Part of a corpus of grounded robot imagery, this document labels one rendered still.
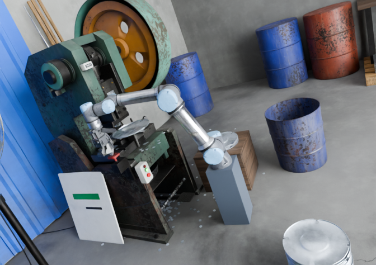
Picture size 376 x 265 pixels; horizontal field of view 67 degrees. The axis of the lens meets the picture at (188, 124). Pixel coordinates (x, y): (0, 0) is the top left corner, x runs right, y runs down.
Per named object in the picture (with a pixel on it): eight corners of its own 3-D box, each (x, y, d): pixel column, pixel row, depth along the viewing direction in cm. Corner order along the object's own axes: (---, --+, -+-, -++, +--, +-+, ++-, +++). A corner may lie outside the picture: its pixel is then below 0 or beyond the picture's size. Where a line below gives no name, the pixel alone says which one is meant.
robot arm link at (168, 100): (227, 148, 176) (171, 80, 163) (228, 160, 163) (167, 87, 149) (211, 158, 180) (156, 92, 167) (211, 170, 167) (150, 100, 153)
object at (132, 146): (156, 130, 231) (154, 123, 229) (121, 161, 196) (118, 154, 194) (130, 133, 247) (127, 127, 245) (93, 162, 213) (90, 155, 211)
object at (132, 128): (133, 137, 191) (132, 136, 191) (104, 140, 207) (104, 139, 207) (156, 118, 213) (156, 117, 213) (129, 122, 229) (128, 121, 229)
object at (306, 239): (348, 222, 138) (348, 221, 138) (349, 273, 115) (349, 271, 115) (287, 217, 153) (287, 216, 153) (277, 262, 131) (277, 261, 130)
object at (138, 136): (160, 137, 211) (154, 122, 206) (150, 147, 200) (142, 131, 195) (136, 140, 224) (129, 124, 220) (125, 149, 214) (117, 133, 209)
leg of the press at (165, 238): (174, 232, 210) (126, 125, 180) (166, 244, 201) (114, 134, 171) (94, 221, 260) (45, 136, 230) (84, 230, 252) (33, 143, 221)
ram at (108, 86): (131, 111, 212) (115, 74, 202) (118, 120, 201) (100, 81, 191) (116, 114, 222) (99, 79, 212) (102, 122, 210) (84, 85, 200)
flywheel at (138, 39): (153, -15, 207) (87, 10, 245) (136, -12, 192) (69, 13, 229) (180, 79, 234) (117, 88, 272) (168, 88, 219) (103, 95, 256)
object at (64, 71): (84, 86, 184) (68, 53, 176) (70, 93, 175) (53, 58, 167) (64, 91, 196) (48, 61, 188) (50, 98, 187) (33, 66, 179)
